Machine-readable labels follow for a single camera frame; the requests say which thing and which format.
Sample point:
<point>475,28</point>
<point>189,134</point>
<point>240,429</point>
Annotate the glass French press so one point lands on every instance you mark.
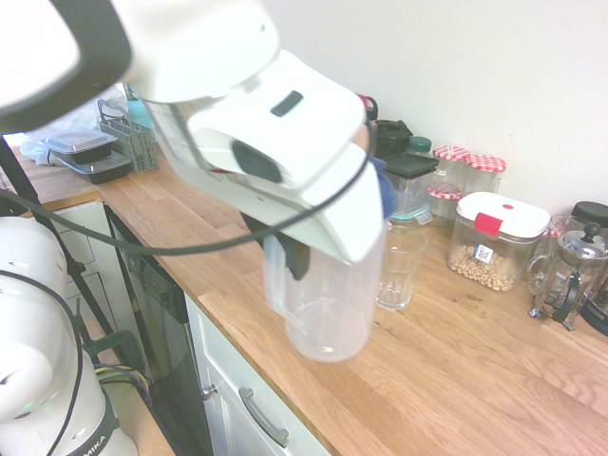
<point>570,275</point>

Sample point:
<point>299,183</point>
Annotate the white side cabinet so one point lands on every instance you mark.
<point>81,228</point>

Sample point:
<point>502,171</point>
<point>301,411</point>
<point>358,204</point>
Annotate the black dishwasher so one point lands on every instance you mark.
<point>166,342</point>

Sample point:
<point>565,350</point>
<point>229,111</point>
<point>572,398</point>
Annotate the green tin can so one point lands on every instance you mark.
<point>129,91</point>

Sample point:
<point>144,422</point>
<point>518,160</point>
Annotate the white cabinet drawer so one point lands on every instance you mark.
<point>228,418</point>

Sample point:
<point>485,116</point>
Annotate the black shaker bottle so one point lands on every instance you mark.
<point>392,138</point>

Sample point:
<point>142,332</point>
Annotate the clear glass jar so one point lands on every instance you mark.
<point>560,225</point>

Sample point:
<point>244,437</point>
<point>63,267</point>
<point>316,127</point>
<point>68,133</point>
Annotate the small jar red gingham lid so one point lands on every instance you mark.
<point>444,199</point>

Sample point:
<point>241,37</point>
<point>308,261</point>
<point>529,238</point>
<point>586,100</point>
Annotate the grey plastic cutlery basket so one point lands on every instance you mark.
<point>138,147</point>

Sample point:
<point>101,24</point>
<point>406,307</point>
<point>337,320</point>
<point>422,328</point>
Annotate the glass container teal clip lid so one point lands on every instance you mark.
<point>413,211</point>

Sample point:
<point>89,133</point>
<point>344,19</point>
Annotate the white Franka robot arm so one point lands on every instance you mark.
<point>180,52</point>

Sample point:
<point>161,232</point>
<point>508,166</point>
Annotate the jar with green lid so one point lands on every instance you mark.
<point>420,145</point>

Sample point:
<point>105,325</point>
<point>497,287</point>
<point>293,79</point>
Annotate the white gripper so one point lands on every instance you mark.
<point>342,223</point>

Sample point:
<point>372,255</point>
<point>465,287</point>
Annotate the clear plastic pitcher blue lid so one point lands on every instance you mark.
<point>328,309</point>

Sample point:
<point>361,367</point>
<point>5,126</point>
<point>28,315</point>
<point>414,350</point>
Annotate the cereal container white lid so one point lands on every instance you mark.
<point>494,242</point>

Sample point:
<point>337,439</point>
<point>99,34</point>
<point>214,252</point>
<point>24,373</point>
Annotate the tall jar red gingham lid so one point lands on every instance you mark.
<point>450,164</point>
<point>484,173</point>

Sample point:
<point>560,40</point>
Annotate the black tripod stand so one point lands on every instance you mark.
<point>24,180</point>

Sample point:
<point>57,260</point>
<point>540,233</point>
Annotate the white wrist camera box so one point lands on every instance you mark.
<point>285,142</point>

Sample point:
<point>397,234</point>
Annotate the teal box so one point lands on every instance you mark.
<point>140,114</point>

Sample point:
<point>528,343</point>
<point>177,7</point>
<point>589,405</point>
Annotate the metal cabinet knob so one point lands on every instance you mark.
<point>209,391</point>

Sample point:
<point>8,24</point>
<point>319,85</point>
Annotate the square canister black lid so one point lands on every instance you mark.
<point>411,166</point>

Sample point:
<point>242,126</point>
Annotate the black takeout container clear lid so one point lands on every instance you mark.
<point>78,145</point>
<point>102,171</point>

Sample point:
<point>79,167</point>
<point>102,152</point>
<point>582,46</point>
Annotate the clear faceted drinking glass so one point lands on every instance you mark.
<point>404,271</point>

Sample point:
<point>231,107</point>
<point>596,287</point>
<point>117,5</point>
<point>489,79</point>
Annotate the white plastic bag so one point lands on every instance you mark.
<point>71,123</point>

